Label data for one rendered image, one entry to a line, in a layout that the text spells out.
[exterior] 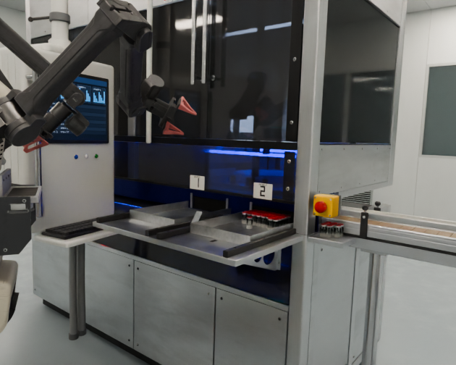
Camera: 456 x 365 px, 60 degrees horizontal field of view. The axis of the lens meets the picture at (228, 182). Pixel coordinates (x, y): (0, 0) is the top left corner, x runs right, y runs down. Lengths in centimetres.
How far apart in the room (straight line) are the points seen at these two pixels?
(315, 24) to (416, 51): 474
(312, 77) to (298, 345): 97
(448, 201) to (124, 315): 467
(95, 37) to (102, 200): 116
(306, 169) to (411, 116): 469
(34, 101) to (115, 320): 156
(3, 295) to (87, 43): 72
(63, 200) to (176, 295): 67
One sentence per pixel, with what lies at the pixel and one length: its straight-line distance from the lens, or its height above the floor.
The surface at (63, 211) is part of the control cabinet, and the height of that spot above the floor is 87.
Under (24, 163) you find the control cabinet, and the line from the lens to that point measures 178.
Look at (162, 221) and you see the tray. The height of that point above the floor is 90.
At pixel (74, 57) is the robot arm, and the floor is 140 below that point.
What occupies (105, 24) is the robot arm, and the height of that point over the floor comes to 147.
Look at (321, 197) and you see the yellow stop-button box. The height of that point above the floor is 103.
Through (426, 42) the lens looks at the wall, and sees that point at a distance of 616.
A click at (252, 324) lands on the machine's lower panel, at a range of 170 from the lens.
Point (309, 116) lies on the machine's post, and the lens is 142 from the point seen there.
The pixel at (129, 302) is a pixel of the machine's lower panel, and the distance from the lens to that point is 224.
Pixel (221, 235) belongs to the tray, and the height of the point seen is 90.
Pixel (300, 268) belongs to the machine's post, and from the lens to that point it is 150.
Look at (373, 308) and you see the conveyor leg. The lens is 159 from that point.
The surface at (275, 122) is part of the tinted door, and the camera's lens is 150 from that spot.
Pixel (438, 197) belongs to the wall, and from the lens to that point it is 600.
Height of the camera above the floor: 122
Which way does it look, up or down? 7 degrees down
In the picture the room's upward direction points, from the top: 2 degrees clockwise
